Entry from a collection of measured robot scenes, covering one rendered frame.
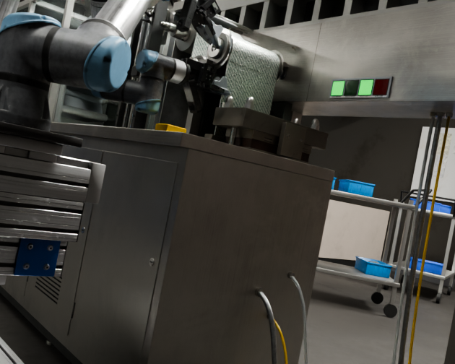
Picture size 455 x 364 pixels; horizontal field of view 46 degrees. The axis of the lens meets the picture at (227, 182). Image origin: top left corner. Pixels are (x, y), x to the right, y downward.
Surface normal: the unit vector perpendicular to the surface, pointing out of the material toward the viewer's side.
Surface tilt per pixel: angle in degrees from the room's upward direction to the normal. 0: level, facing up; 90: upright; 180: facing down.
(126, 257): 90
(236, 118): 90
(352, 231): 90
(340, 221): 90
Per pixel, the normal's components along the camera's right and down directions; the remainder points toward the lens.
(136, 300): -0.77, -0.15
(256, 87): 0.62, 0.11
